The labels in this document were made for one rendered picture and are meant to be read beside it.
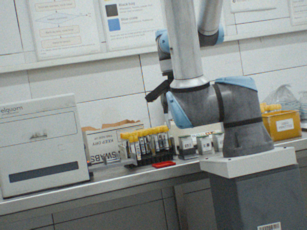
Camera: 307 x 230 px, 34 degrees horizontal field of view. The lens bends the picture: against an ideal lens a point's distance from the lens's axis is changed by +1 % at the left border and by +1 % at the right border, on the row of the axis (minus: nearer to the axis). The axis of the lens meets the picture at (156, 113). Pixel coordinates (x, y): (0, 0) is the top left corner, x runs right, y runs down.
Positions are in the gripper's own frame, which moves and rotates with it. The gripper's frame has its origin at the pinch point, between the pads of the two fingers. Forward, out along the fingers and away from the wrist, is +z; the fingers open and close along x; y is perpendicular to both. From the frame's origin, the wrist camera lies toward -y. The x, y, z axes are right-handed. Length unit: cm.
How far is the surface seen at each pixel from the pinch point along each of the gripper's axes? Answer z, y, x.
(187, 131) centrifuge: 4.7, -5.0, 21.9
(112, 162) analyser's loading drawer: 7.6, -14.0, -23.7
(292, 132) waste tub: 10.3, 36.4, 24.4
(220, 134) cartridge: 6.1, 13.4, 9.6
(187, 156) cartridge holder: 11.1, 4.9, -4.2
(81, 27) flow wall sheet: -48, -51, 26
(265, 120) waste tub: 4.0, 28.4, 19.8
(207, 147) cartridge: 9.8, 9.6, 4.8
